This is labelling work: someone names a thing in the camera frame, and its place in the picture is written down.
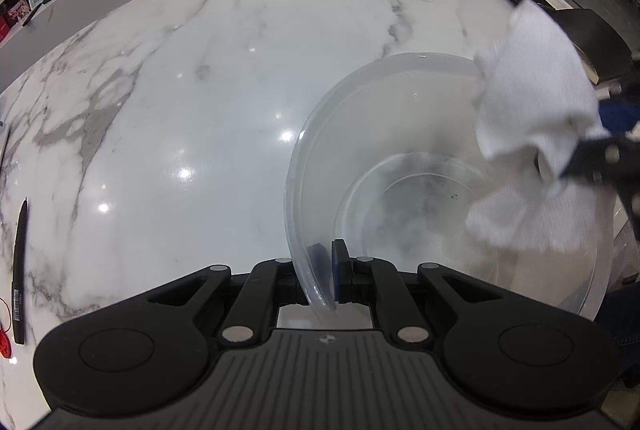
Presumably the person's jeans leg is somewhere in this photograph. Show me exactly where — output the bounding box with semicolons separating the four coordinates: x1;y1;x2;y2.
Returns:
595;280;640;347

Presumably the white cloth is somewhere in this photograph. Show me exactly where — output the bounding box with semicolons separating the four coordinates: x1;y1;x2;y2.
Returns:
465;0;609;253

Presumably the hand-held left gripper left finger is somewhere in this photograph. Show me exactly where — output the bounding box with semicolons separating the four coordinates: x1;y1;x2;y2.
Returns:
147;244;332;344

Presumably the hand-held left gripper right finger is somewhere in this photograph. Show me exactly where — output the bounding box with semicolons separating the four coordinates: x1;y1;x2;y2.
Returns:
331;239;506;344

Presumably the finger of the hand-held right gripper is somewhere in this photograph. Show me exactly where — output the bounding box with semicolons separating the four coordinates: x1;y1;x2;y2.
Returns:
559;130;640;241
597;82;640;135

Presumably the clear plastic bowl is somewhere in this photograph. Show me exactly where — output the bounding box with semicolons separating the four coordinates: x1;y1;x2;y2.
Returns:
285;52;616;326

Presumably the black pen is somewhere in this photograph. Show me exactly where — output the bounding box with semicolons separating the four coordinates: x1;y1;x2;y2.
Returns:
11;197;30;345

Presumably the gold bell charm red string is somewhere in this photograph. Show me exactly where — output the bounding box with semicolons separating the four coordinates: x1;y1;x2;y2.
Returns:
0;297;14;362

